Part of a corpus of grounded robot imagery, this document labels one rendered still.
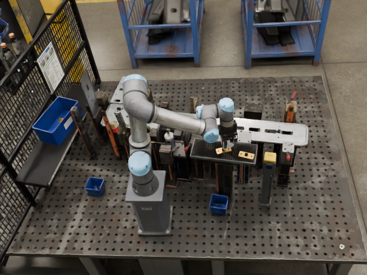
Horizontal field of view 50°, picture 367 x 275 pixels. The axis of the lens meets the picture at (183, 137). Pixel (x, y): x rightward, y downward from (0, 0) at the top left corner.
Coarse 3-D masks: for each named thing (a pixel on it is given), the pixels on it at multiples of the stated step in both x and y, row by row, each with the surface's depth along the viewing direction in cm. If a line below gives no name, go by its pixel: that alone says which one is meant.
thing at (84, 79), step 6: (84, 72) 256; (84, 78) 257; (84, 84) 258; (90, 84) 266; (84, 90) 259; (90, 90) 267; (90, 96) 268; (90, 102) 269; (96, 102) 278; (90, 108) 269; (96, 108) 279
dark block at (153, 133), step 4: (152, 128) 248; (156, 128) 248; (152, 132) 246; (156, 132) 246; (152, 136) 244; (156, 136) 243; (152, 140) 247; (156, 140) 246; (152, 144) 250; (156, 144) 250; (152, 148) 254; (156, 148) 254; (156, 152) 256; (156, 156) 259; (156, 160) 263; (160, 160) 262; (156, 164) 266; (160, 164) 265; (160, 168) 269
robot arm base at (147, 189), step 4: (156, 176) 222; (152, 180) 214; (156, 180) 218; (132, 184) 219; (136, 184) 214; (140, 184) 212; (144, 184) 212; (148, 184) 213; (152, 184) 215; (156, 184) 217; (136, 188) 218; (140, 188) 214; (144, 188) 214; (148, 188) 214; (152, 188) 217; (156, 188) 218; (136, 192) 217; (140, 192) 215; (144, 192) 215; (148, 192) 215; (152, 192) 216; (144, 196) 217
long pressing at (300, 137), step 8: (112, 104) 284; (120, 104) 283; (112, 112) 278; (112, 120) 273; (128, 120) 271; (240, 120) 262; (248, 120) 261; (256, 120) 261; (128, 128) 267; (248, 128) 257; (264, 128) 255; (272, 128) 255; (280, 128) 254; (288, 128) 254; (296, 128) 253; (304, 128) 252; (256, 136) 251; (264, 136) 251; (272, 136) 250; (280, 136) 250; (288, 136) 249; (296, 136) 249; (304, 136) 248; (280, 144) 247; (296, 144) 244; (304, 144) 243
